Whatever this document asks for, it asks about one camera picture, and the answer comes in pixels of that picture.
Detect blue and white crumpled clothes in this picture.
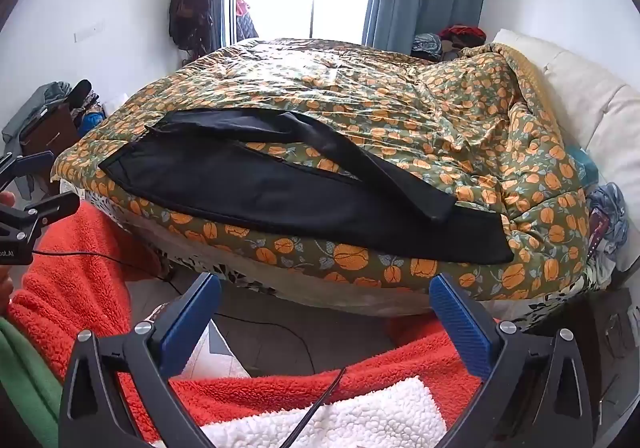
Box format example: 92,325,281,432
587,182,629,256

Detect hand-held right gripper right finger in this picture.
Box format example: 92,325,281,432
429,272,594,448

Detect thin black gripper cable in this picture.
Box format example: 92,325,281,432
31,249,182,296

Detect orange fleece robe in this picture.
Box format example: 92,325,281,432
6,201,483,448

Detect black pants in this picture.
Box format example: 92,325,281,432
99,107,515,265

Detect blue patterned cloth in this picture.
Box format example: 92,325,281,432
411,33,444,60

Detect red and dark clothes pile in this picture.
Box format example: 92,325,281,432
439,24,487,52

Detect white wall plate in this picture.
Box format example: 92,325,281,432
73,19,105,44

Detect colourful clothes heap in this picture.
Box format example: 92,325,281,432
70,89,109,135

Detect red and grey jacket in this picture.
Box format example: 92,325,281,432
234,0,260,42

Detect white and grey bag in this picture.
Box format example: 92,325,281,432
142,302,252,381

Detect black cable strap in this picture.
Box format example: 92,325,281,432
279,368,351,448

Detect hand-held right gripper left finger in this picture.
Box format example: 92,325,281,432
59,272,222,448

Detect orange floral green quilt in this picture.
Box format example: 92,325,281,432
50,37,591,301

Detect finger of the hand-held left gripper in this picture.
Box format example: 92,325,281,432
0,151,55,190
0,193,81,240

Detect person's left hand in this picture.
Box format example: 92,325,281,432
0,191,16,315

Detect black rounded object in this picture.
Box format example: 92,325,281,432
66,79,94,110

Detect teal cloth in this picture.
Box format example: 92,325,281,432
567,145,599,190

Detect leaf print bed sheet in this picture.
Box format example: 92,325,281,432
82,191,618,331

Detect white padded headboard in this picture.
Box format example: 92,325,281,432
491,28,640,274

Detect black floor cable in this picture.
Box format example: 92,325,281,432
214,309,317,375

